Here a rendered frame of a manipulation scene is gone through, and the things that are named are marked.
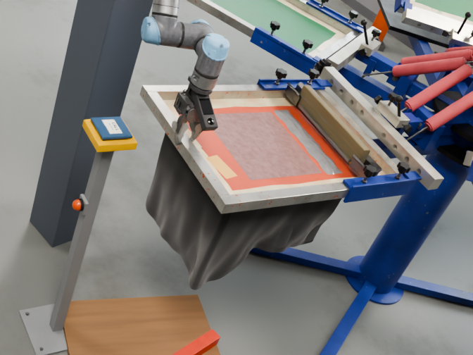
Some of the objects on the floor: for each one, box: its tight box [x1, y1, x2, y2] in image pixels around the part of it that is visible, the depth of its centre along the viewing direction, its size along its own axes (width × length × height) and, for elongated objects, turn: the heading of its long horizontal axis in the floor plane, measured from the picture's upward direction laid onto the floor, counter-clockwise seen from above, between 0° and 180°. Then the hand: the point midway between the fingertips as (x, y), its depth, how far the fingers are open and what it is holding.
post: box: [19, 118, 137, 355], centre depth 245 cm, size 22×22×96 cm
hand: (185, 142), depth 220 cm, fingers closed on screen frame, 4 cm apart
